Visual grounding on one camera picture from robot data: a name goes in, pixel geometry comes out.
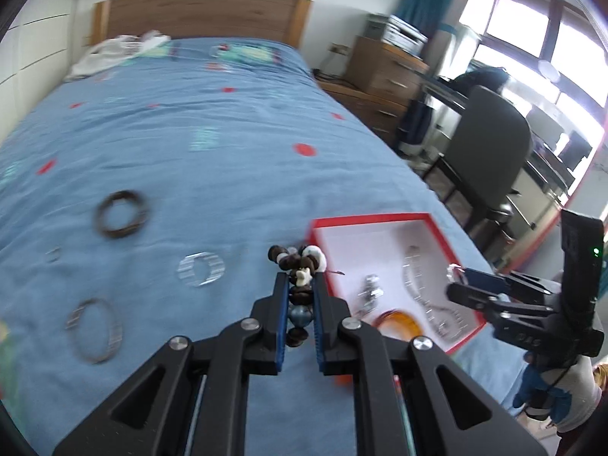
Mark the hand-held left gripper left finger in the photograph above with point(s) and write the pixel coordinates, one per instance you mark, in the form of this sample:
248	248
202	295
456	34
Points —
282	323

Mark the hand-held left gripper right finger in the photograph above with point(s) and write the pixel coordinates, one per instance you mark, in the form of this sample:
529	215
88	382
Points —
319	323

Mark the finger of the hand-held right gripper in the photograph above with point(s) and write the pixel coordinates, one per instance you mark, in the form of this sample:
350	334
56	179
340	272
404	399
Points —
468	297
482	276

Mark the silver pendant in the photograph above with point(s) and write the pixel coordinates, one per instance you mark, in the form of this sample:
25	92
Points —
372	289

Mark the amber bangle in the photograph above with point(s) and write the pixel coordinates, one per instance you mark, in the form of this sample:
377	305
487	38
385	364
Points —
408	323

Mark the red-rimmed white tray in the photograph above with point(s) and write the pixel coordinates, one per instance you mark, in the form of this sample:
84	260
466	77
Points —
361	247

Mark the person's right hand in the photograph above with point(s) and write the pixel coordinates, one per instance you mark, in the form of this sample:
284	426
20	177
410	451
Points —
536	384

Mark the black office chair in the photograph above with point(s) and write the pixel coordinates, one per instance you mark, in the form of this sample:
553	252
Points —
489	142

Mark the thin silver bangle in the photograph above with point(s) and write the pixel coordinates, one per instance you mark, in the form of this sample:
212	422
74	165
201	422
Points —
116	337

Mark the blue printed blanket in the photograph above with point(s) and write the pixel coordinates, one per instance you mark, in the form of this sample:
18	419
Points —
190	152

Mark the low wooden nightstand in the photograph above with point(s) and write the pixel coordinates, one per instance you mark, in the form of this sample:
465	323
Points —
365	109

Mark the dark brown bangle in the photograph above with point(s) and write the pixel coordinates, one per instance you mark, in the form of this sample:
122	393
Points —
102	221

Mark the wooden drawer chest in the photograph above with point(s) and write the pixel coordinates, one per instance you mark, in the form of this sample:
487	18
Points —
384	71

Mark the window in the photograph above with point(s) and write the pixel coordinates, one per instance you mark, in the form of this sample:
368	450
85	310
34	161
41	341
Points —
532	23

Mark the white printer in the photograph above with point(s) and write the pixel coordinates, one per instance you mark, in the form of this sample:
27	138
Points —
396	33

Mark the white cloth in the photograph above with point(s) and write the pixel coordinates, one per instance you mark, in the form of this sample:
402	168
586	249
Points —
109	54

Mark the wooden headboard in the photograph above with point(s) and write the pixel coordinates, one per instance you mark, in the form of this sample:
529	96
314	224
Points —
199	14

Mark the white wardrobe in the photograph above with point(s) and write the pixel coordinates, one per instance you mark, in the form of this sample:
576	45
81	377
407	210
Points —
28	42

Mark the wall socket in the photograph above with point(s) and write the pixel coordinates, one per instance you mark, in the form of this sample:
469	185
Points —
340	49

